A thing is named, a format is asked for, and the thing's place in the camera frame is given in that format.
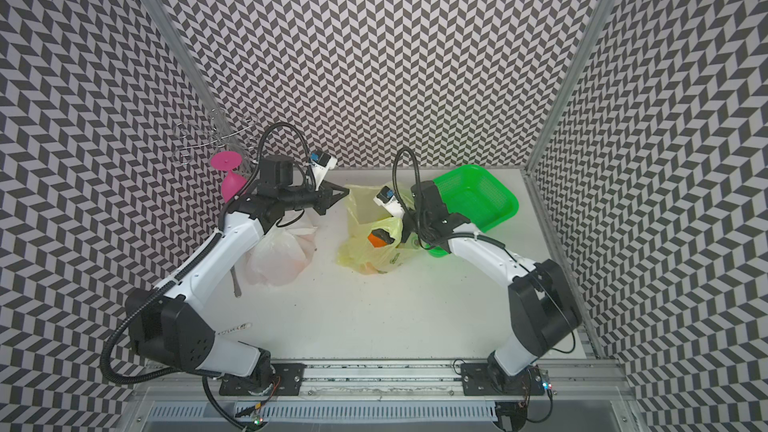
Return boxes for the pink plastic cup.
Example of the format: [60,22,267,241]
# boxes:
[221,170,247,202]

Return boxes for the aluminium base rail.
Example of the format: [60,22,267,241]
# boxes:
[128,358,631,432]

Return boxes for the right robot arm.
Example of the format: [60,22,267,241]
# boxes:
[374,181,582,395]

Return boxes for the white plastic bag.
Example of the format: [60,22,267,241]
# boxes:
[238,227,317,287]

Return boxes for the wire rack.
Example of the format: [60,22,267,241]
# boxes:
[168,109,257,166]

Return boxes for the orange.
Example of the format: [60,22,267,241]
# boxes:
[368,229,394,248]

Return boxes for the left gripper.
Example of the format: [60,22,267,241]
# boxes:
[280,179,350,216]

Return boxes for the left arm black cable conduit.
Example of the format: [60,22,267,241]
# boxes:
[99,122,316,432]

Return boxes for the yellow green plastic bag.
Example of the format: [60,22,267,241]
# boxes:
[336,185,421,274]

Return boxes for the aluminium corner post right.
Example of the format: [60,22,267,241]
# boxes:
[524,0,617,175]

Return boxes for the metal knife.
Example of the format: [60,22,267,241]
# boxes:
[230,268,242,298]

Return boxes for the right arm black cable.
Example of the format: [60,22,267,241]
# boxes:
[391,146,577,356]

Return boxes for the aluminium corner post left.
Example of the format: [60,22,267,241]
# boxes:
[110,0,253,169]

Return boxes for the aluminium corner post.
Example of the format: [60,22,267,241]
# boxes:
[110,0,253,169]
[524,0,617,175]

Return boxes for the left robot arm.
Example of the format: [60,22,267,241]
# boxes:
[124,150,348,386]

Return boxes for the green plastic basket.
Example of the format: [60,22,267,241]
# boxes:
[420,165,519,232]

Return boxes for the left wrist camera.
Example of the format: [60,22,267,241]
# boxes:
[310,150,337,190]

